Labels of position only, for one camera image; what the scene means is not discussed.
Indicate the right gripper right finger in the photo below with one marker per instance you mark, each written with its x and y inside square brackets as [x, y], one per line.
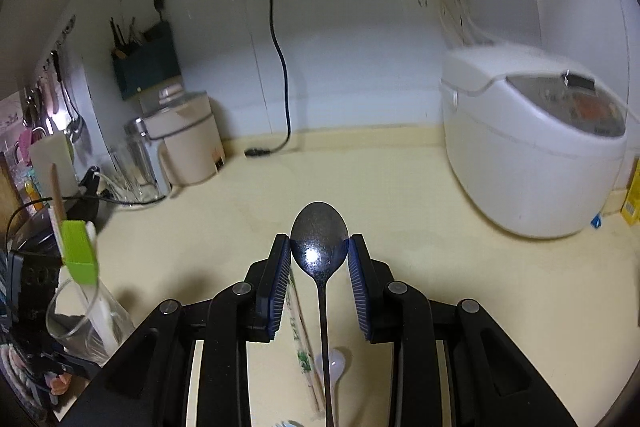
[391, 311]

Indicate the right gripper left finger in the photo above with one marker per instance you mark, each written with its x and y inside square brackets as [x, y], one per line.
[246, 312]

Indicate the green silicone brush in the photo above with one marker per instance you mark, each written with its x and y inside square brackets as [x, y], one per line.
[79, 257]

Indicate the wooden handled metal fork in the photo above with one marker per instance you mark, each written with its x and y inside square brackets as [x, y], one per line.
[57, 198]

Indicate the clear drinking glass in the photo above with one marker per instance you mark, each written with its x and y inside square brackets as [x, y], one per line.
[88, 321]

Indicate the white plastic spork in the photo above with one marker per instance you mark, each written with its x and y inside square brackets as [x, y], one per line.
[93, 240]

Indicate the small white ceramic spoon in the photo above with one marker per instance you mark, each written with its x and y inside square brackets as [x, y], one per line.
[337, 363]

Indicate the disposable chopsticks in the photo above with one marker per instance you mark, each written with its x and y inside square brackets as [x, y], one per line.
[304, 354]

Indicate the long metal spoon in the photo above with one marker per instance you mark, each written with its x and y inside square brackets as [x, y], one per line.
[319, 245]

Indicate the white chopsticks pair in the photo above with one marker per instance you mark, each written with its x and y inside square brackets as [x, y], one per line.
[56, 230]

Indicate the left hand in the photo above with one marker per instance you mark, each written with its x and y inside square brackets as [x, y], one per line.
[58, 384]

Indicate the clear glass jar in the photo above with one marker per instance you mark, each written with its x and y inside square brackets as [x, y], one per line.
[137, 162]

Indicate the beige electric kettle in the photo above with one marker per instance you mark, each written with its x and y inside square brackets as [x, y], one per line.
[191, 150]

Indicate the white rice cooker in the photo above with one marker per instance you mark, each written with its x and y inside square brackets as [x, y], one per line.
[535, 140]

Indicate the dark green knife holder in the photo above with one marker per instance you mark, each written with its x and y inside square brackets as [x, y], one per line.
[149, 64]

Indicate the yellow carton box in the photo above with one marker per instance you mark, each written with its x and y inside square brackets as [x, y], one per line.
[630, 210]

